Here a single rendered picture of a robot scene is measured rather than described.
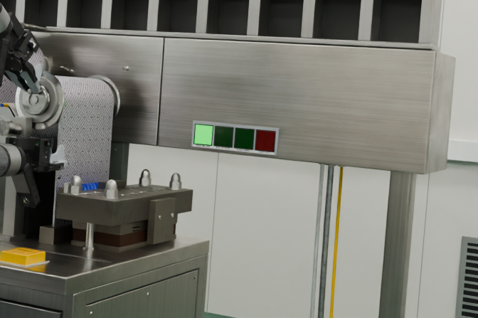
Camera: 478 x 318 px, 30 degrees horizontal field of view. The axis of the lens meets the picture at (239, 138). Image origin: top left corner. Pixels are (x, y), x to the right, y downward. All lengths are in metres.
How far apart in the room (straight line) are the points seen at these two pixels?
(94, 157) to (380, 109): 0.75
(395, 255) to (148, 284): 0.66
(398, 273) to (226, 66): 0.71
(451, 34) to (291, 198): 1.19
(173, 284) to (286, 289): 2.62
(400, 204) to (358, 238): 2.34
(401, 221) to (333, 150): 0.28
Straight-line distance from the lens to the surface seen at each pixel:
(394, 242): 2.39
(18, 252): 2.01
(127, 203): 2.16
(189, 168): 5.05
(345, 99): 2.24
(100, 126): 2.39
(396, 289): 2.41
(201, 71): 2.40
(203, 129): 2.39
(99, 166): 2.40
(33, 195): 2.15
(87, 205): 2.15
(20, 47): 2.14
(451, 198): 4.57
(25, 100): 2.27
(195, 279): 2.41
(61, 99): 2.23
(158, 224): 2.27
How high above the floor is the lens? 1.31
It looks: 3 degrees down
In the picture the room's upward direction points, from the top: 4 degrees clockwise
